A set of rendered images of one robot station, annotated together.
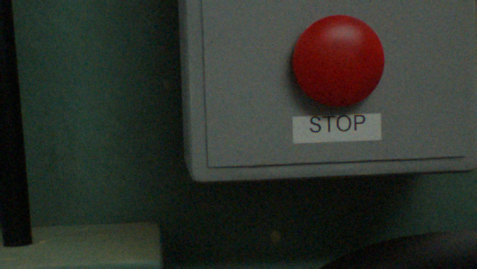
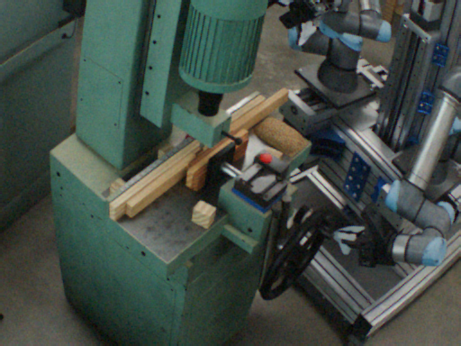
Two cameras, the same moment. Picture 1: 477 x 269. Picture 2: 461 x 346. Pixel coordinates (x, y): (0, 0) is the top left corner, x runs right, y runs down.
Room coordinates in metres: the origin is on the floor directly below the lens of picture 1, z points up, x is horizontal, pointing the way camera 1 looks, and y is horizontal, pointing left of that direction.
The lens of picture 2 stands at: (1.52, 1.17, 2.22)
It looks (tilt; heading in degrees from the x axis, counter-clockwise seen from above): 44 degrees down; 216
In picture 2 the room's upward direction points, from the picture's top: 12 degrees clockwise
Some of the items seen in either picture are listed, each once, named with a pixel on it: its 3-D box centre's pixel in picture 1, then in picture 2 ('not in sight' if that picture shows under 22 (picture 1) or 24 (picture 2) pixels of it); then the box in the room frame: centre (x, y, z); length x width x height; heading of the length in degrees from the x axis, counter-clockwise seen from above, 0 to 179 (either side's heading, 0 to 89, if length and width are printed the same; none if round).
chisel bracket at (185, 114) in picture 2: not in sight; (200, 120); (0.46, 0.28, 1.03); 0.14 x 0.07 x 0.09; 95
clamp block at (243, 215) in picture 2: not in sight; (257, 200); (0.45, 0.50, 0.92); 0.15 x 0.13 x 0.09; 5
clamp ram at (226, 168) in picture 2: not in sight; (230, 170); (0.46, 0.40, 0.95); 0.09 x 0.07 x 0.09; 5
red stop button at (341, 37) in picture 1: (338, 60); not in sight; (0.31, -0.03, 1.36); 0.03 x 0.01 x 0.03; 95
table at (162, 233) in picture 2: not in sight; (227, 195); (0.46, 0.41, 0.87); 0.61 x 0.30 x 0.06; 5
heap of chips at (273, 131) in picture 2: not in sight; (281, 132); (0.22, 0.37, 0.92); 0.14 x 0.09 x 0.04; 95
